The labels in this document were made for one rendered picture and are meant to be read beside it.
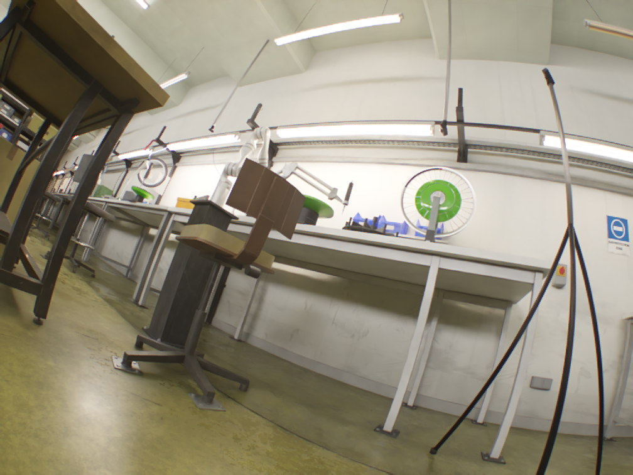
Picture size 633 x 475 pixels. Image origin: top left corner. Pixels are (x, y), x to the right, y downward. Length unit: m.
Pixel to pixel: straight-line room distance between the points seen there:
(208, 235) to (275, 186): 0.31
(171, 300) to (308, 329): 1.31
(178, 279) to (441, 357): 1.84
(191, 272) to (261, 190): 0.78
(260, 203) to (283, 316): 1.75
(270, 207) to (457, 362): 1.74
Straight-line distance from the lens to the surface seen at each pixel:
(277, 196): 1.13
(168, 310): 1.71
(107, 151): 1.27
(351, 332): 2.43
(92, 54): 1.16
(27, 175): 2.19
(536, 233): 2.59
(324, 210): 1.73
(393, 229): 2.33
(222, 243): 1.12
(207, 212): 1.73
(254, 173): 1.12
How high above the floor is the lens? 0.42
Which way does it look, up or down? 15 degrees up
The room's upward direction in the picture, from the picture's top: 18 degrees clockwise
